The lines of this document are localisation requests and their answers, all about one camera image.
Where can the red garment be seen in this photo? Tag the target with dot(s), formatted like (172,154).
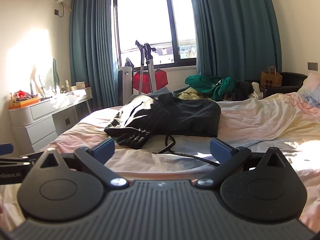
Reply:
(137,80)

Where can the yellow knit garment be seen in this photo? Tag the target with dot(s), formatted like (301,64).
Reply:
(190,94)

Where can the orange tray of cosmetics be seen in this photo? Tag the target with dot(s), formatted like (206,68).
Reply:
(23,100)

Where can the wall outlet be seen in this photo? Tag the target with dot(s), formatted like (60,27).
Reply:
(67,121)

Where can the white dressing table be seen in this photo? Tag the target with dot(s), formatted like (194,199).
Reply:
(50,107)

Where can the tissue box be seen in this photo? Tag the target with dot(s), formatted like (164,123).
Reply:
(80,85)

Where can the bed with pastel sheet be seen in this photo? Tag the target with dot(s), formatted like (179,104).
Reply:
(255,120)

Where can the black leather armchair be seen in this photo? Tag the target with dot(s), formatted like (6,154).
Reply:
(290,85)

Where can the green garment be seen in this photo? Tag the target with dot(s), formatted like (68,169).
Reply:
(207,83)

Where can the brown paper bag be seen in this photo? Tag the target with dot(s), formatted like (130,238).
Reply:
(271,80)

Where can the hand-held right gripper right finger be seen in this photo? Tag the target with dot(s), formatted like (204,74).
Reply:
(220,150)

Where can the pale bottle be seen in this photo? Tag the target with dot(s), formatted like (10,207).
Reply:
(66,85)

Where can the wavy mirror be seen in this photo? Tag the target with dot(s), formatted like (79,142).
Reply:
(48,76)

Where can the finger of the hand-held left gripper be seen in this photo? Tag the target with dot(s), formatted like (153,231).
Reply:
(6,149)

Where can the white cloth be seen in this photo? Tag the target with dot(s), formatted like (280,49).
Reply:
(255,93)

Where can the pastel pillow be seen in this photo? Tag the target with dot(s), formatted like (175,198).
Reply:
(312,83)

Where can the white drawer chest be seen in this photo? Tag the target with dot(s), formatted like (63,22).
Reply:
(37,132)

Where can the window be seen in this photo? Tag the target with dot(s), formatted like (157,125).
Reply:
(142,17)

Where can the teal curtain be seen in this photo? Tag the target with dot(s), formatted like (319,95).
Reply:
(237,30)
(92,42)

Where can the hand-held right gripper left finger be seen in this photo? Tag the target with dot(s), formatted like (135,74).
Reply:
(105,148)

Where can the black hanging item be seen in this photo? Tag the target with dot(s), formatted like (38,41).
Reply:
(129,62)

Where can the dark clothes pile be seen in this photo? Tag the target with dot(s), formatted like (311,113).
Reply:
(242,90)

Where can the wall socket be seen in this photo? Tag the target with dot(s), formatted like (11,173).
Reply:
(56,11)

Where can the white standing appliance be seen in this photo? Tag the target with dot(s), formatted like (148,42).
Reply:
(127,85)

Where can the wall switch panel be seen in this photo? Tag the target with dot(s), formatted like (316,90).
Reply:
(313,66)

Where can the black pants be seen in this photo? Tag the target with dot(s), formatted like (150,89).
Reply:
(190,115)

